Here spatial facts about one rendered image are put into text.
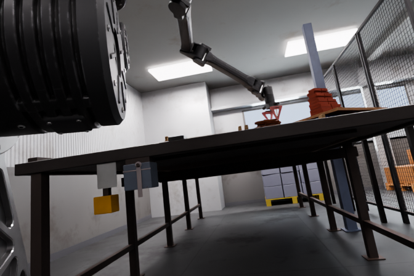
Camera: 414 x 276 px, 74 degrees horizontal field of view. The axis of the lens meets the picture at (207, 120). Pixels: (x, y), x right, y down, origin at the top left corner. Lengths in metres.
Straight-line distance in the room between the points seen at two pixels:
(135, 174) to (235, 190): 5.75
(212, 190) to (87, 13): 6.16
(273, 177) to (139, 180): 4.89
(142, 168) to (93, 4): 1.10
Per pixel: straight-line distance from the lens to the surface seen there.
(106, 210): 1.41
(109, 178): 1.43
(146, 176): 1.32
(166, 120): 6.74
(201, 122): 6.51
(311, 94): 2.29
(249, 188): 6.97
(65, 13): 0.29
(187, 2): 1.19
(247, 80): 1.57
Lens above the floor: 0.72
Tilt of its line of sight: 12 degrees up
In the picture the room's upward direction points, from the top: 7 degrees counter-clockwise
